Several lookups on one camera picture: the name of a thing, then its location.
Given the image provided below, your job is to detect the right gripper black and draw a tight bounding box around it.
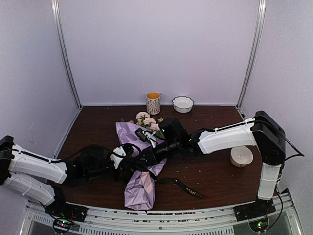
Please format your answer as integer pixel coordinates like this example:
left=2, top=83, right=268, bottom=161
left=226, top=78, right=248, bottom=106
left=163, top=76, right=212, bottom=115
left=134, top=139, right=180, bottom=166

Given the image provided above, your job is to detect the pink carnation stem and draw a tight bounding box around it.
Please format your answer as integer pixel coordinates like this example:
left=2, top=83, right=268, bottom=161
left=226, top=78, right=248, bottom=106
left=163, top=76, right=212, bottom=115
left=143, top=117, right=161, bottom=132

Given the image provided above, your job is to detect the black printed ribbon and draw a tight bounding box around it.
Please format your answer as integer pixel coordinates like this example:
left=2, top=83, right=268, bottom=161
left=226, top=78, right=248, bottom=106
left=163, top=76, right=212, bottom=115
left=122, top=151, right=208, bottom=199

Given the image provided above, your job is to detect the pale pink rose stem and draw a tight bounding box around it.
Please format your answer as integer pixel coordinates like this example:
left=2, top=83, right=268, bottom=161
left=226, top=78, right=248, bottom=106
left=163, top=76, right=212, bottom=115
left=135, top=112, right=150, bottom=126

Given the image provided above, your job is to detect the purple wrapping paper sheet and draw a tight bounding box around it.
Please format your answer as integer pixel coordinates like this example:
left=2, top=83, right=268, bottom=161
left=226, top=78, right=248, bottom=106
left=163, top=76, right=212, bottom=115
left=115, top=122, right=167, bottom=211

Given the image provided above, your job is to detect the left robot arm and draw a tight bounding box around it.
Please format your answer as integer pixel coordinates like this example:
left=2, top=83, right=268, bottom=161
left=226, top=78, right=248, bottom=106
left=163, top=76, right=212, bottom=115
left=0, top=135, right=132, bottom=217

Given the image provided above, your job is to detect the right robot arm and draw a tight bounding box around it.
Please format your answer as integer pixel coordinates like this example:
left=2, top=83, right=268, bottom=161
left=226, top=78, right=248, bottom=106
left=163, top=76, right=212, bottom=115
left=142, top=111, right=286, bottom=216

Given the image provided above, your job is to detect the white scalloped bowl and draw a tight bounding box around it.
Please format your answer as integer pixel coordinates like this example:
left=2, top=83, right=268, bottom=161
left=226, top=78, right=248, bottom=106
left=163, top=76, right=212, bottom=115
left=172, top=96, right=194, bottom=113

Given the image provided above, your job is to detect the patterned cup with orange inside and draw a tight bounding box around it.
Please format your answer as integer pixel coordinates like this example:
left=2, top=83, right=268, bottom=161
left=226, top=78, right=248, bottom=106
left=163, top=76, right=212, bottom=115
left=146, top=92, right=161, bottom=115

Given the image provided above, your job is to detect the plain white bowl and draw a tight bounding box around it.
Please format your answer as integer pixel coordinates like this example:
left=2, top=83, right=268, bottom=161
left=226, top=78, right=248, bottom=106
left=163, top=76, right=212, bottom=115
left=230, top=146, right=253, bottom=168

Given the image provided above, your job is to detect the left green circuit board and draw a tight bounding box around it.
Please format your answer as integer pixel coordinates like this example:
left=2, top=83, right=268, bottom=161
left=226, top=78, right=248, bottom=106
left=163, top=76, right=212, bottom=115
left=52, top=218, right=74, bottom=233

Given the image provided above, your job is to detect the green circuit board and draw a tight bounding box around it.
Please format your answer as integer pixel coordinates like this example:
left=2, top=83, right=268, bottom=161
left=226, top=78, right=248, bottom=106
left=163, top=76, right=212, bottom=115
left=249, top=218, right=269, bottom=233
left=52, top=218, right=74, bottom=233

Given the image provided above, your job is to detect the right green circuit board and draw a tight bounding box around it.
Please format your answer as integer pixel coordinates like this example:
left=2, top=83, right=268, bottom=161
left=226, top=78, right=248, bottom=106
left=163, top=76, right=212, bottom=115
left=249, top=218, right=269, bottom=233

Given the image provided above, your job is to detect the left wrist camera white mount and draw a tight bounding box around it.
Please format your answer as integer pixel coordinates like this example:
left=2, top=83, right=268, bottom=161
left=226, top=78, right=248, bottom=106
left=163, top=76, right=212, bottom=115
left=109, top=144, right=134, bottom=169

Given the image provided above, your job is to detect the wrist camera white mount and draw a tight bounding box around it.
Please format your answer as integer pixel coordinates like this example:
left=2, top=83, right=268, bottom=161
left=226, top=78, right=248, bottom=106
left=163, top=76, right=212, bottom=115
left=109, top=144, right=134, bottom=169
left=135, top=128, right=161, bottom=148

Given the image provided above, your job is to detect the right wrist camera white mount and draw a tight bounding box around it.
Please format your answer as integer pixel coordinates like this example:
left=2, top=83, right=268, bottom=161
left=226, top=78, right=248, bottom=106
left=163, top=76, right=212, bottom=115
left=135, top=128, right=161, bottom=148

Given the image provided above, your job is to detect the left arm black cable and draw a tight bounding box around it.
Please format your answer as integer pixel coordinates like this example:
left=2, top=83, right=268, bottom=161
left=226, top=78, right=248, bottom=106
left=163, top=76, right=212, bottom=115
left=9, top=144, right=141, bottom=164

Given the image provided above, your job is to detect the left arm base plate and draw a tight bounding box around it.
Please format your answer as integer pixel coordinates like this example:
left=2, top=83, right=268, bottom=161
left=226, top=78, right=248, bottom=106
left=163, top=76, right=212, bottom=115
left=45, top=204, right=88, bottom=222

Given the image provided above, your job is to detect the front aluminium rail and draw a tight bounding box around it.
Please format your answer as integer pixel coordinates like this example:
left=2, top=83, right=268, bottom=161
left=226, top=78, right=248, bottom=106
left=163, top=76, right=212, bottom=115
left=17, top=193, right=304, bottom=235

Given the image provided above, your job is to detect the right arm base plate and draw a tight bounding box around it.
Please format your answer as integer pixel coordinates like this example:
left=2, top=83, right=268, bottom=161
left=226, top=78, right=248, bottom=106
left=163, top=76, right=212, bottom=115
left=233, top=201, right=276, bottom=221

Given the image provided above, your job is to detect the right aluminium frame post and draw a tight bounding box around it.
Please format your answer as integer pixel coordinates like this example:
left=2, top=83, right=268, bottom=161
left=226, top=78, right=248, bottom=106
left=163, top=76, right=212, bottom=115
left=236, top=0, right=267, bottom=110

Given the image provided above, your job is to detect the aluminium frame post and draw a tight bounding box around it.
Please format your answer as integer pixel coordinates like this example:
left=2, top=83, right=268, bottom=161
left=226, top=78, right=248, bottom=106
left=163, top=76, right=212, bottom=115
left=51, top=0, right=82, bottom=110
left=236, top=0, right=267, bottom=110

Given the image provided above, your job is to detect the left aluminium frame post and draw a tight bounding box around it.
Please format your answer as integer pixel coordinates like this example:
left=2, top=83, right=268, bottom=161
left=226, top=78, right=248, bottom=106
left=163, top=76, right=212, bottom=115
left=51, top=0, right=82, bottom=110

